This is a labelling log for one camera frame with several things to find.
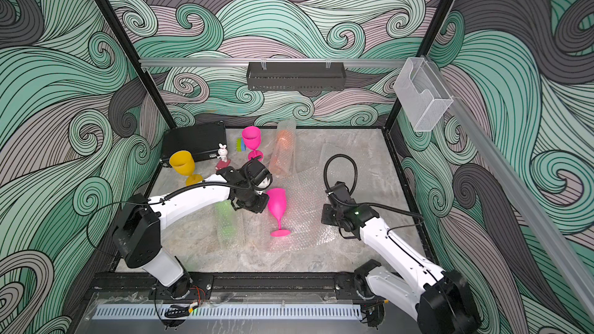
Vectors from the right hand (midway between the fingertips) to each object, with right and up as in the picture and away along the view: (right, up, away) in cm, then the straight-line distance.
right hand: (326, 214), depth 83 cm
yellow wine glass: (-55, +19, +6) cm, 59 cm away
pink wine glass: (-31, +30, +19) cm, 47 cm away
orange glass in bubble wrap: (-17, +20, +14) cm, 30 cm away
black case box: (-57, +28, +28) cm, 69 cm away
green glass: (-35, -1, -5) cm, 35 cm away
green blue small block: (-38, +25, +28) cm, 53 cm away
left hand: (-23, +3, 0) cm, 23 cm away
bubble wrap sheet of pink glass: (-7, +4, +8) cm, 11 cm away
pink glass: (-18, +5, +3) cm, 19 cm away
